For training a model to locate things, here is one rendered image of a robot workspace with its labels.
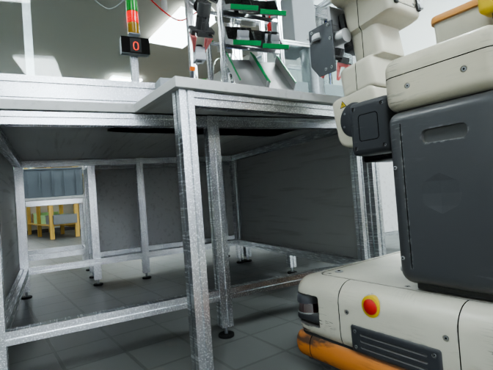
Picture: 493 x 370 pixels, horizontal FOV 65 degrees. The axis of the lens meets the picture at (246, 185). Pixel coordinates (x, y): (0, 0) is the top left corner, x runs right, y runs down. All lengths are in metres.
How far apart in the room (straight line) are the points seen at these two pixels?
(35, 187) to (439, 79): 3.03
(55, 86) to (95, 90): 0.12
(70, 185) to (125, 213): 0.56
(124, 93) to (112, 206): 1.73
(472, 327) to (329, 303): 0.36
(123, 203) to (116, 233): 0.23
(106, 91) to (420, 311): 1.17
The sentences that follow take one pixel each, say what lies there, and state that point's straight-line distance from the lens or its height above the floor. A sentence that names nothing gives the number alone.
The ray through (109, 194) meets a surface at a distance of 3.10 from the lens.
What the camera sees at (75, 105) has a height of 0.85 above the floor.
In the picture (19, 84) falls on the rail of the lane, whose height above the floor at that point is 0.93.
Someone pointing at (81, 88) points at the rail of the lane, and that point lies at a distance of 1.46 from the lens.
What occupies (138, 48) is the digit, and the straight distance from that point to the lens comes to 1.83.
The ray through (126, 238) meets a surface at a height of 0.26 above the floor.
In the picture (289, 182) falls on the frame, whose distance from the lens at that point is 2.36.
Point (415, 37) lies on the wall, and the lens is 5.19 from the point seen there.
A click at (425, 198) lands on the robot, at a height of 0.49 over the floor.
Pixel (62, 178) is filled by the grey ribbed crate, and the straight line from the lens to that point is 3.43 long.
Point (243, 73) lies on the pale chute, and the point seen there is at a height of 1.08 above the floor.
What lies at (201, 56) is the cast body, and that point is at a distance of 1.74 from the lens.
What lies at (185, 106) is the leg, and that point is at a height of 0.78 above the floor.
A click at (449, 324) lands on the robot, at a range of 0.90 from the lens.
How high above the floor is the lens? 0.53
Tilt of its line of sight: 1 degrees up
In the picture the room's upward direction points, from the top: 4 degrees counter-clockwise
